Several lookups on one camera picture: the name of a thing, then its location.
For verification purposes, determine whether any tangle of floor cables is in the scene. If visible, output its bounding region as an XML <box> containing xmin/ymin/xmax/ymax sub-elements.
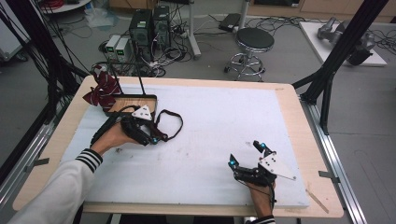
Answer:
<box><xmin>92</xmin><ymin>27</ymin><xmax>192</xmax><ymax>78</ymax></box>

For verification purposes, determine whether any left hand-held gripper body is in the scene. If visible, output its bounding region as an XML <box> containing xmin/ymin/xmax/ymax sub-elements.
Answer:
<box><xmin>120</xmin><ymin>105</ymin><xmax>153</xmax><ymax>147</ymax></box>

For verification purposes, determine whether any black rack with wooden tray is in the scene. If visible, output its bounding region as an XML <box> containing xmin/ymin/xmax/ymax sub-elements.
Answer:
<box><xmin>106</xmin><ymin>60</ymin><xmax>158</xmax><ymax>119</ymax></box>

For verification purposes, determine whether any clear plastic bag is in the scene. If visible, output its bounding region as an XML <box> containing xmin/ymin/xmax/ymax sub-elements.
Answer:
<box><xmin>84</xmin><ymin>6</ymin><xmax>120</xmax><ymax>29</ymax></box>

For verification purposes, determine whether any person's left striped sleeve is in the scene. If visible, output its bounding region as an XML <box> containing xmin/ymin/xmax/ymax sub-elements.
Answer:
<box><xmin>7</xmin><ymin>148</ymin><xmax>104</xmax><ymax>224</ymax></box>

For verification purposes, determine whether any white foam mat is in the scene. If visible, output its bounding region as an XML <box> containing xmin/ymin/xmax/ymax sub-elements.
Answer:
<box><xmin>60</xmin><ymin>83</ymin><xmax>311</xmax><ymax>209</ymax></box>

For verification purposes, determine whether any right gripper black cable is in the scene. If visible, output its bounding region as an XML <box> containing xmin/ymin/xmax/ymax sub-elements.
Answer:
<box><xmin>269</xmin><ymin>182</ymin><xmax>278</xmax><ymax>210</ymax></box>

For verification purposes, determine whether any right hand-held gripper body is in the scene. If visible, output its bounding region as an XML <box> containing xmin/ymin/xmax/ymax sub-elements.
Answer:
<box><xmin>233</xmin><ymin>151</ymin><xmax>297</xmax><ymax>188</ymax></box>

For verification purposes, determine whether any person's left hand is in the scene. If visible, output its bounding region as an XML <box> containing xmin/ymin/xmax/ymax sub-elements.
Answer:
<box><xmin>90</xmin><ymin>122</ymin><xmax>138</xmax><ymax>156</ymax></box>

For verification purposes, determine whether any black metal frame post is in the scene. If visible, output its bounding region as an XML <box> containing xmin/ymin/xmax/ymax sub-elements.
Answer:
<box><xmin>292</xmin><ymin>0</ymin><xmax>390</xmax><ymax>135</ymax></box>
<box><xmin>0</xmin><ymin>0</ymin><xmax>92</xmax><ymax>125</ymax></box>

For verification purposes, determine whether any thin wooden stick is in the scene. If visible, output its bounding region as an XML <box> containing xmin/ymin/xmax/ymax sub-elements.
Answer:
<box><xmin>306</xmin><ymin>189</ymin><xmax>330</xmax><ymax>215</ymax></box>

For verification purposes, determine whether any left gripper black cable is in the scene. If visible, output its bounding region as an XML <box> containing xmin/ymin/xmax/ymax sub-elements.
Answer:
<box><xmin>90</xmin><ymin>105</ymin><xmax>141</xmax><ymax>147</ymax></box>

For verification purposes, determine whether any flat black box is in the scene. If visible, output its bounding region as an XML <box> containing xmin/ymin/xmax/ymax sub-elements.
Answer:
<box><xmin>218</xmin><ymin>12</ymin><xmax>241</xmax><ymax>33</ymax></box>

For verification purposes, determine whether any white floor board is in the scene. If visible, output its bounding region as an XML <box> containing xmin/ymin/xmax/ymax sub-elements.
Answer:
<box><xmin>298</xmin><ymin>21</ymin><xmax>388</xmax><ymax>67</ymax></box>

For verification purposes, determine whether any person's right striped sleeve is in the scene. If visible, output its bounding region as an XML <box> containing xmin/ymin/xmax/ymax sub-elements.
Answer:
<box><xmin>250</xmin><ymin>215</ymin><xmax>276</xmax><ymax>224</ymax></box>

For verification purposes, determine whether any grey metal clip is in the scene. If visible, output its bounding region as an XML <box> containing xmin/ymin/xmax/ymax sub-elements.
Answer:
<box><xmin>23</xmin><ymin>158</ymin><xmax>50</xmax><ymax>174</ymax></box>
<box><xmin>318</xmin><ymin>170</ymin><xmax>341</xmax><ymax>185</ymax></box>

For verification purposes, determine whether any person's striped sleeve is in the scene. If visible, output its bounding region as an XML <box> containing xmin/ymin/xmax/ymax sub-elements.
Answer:
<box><xmin>7</xmin><ymin>148</ymin><xmax>104</xmax><ymax>224</ymax></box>
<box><xmin>250</xmin><ymin>215</ymin><xmax>276</xmax><ymax>224</ymax></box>

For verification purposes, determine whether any grey metal table leg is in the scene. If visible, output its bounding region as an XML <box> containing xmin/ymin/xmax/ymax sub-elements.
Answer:
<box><xmin>186</xmin><ymin>0</ymin><xmax>202</xmax><ymax>60</ymax></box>

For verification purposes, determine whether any person's right hand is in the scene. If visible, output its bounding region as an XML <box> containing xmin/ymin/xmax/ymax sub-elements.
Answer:
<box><xmin>247</xmin><ymin>183</ymin><xmax>276</xmax><ymax>218</ymax></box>

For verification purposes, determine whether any black round stool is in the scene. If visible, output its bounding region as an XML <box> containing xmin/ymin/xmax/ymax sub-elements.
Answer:
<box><xmin>223</xmin><ymin>27</ymin><xmax>276</xmax><ymax>82</ymax></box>

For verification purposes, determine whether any large black computer tower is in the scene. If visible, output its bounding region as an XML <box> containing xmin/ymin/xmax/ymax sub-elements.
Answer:
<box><xmin>129</xmin><ymin>8</ymin><xmax>153</xmax><ymax>62</ymax></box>

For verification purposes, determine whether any aluminium rail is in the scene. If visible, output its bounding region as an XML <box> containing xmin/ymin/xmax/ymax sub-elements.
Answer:
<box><xmin>300</xmin><ymin>96</ymin><xmax>368</xmax><ymax>224</ymax></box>
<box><xmin>0</xmin><ymin>102</ymin><xmax>68</xmax><ymax>209</ymax></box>

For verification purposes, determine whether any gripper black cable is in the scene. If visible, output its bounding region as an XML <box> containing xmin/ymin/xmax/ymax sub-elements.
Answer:
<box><xmin>90</xmin><ymin>105</ymin><xmax>141</xmax><ymax>147</ymax></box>
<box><xmin>269</xmin><ymin>182</ymin><xmax>278</xmax><ymax>210</ymax></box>

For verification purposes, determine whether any white power supply box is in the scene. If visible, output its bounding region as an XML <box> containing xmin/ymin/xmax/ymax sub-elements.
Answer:
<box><xmin>115</xmin><ymin>37</ymin><xmax>134</xmax><ymax>63</ymax></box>
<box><xmin>105</xmin><ymin>35</ymin><xmax>121</xmax><ymax>60</ymax></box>

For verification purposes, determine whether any dark brown bow tie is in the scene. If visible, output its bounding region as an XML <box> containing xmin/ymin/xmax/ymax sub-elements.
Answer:
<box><xmin>148</xmin><ymin>109</ymin><xmax>184</xmax><ymax>144</ymax></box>

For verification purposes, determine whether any red striped bow tie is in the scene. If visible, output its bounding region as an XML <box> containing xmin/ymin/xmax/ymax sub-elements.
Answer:
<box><xmin>82</xmin><ymin>64</ymin><xmax>122</xmax><ymax>113</ymax></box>

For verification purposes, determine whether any slim black computer tower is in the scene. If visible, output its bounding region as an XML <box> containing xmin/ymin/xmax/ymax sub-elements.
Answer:
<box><xmin>152</xmin><ymin>5</ymin><xmax>172</xmax><ymax>50</ymax></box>

